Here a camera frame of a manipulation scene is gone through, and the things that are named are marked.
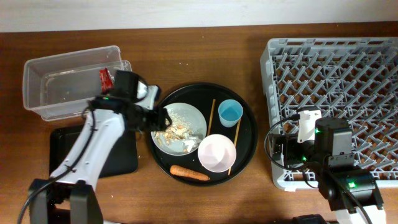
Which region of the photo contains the red snack wrapper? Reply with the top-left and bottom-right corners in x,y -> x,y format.
99,68 -> 114,94

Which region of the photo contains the light blue cup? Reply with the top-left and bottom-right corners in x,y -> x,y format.
218,99 -> 243,128

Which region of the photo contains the grey plate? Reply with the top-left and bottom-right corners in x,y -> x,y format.
151,103 -> 208,156

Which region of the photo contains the white tissue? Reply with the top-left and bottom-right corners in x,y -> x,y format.
183,136 -> 201,152

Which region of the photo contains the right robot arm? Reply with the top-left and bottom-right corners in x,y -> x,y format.
266,117 -> 387,223

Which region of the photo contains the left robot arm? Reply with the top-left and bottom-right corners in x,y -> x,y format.
17,70 -> 172,223

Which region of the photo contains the grey dishwasher rack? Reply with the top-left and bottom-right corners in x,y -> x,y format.
260,37 -> 397,189

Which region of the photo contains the pile of rice grains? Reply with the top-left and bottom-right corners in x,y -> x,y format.
169,111 -> 190,131

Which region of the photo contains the clear plastic bin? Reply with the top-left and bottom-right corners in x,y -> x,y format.
22,45 -> 132,121

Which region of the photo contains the pile of peanut shells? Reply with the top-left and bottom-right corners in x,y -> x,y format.
154,124 -> 192,146

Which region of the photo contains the black rectangular bin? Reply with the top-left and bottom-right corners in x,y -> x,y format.
49,125 -> 138,178

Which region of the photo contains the orange carrot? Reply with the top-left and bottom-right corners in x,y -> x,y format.
170,165 -> 210,181

